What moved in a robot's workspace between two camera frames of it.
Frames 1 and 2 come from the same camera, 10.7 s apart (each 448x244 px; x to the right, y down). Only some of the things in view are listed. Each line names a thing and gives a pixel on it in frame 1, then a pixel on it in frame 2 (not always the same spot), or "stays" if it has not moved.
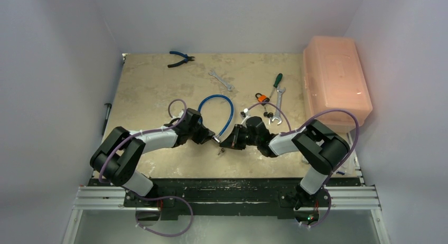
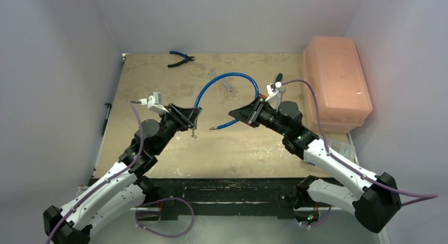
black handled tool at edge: x=109 y=107 stays
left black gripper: x=205 y=135 → x=185 y=117
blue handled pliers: x=187 y=58 stays
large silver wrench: x=278 y=105 stays
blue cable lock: x=217 y=138 → x=215 y=76
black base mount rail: x=289 y=198 stays
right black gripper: x=236 y=138 → x=255 y=111
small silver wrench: x=229 y=86 stays
